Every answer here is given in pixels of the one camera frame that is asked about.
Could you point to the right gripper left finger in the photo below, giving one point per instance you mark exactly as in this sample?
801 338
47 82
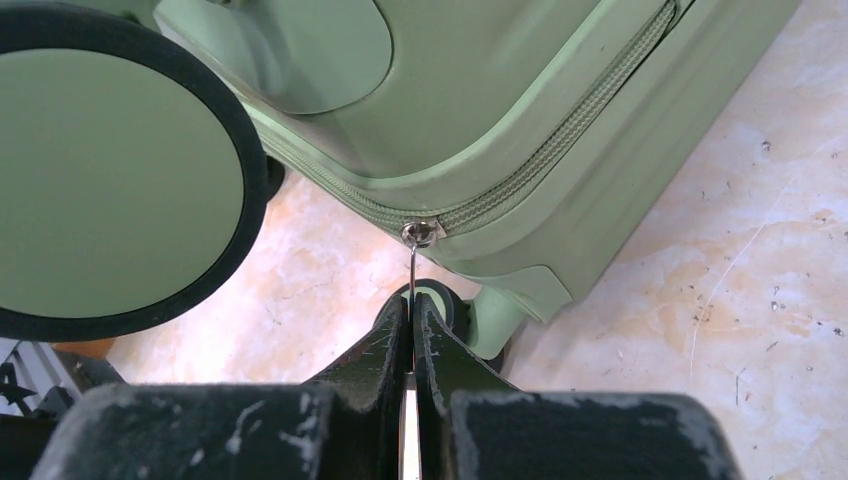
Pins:
343 423

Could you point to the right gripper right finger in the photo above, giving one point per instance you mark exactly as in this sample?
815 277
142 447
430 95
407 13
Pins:
473 424

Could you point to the orange wooden tray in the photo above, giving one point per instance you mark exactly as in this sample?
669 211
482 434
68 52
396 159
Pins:
97 349

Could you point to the green suitcase blue lining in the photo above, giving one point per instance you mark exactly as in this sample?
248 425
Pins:
522 140

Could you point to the silver zipper pull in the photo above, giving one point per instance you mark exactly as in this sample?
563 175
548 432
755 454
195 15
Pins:
417 235

